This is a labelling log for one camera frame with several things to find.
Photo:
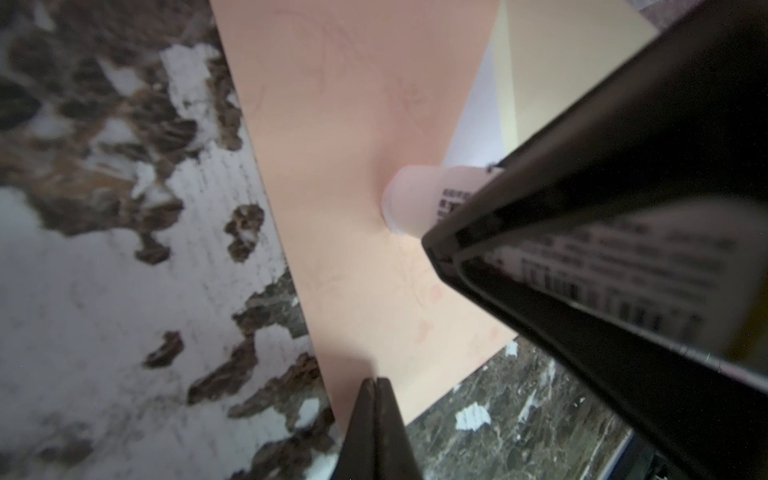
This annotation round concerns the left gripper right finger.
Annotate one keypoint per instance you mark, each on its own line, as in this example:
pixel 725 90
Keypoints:
pixel 394 455

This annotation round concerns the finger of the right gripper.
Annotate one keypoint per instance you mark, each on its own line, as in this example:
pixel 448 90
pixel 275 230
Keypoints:
pixel 628 239

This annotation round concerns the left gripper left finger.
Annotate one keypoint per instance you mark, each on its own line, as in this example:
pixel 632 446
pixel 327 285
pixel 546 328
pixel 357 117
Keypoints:
pixel 358 459

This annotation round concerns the white glue stick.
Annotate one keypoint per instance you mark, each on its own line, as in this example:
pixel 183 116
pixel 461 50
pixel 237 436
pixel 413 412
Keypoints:
pixel 418 197

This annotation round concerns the peach paper envelope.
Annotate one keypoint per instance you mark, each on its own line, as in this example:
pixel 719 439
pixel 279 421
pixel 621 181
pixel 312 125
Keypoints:
pixel 337 97

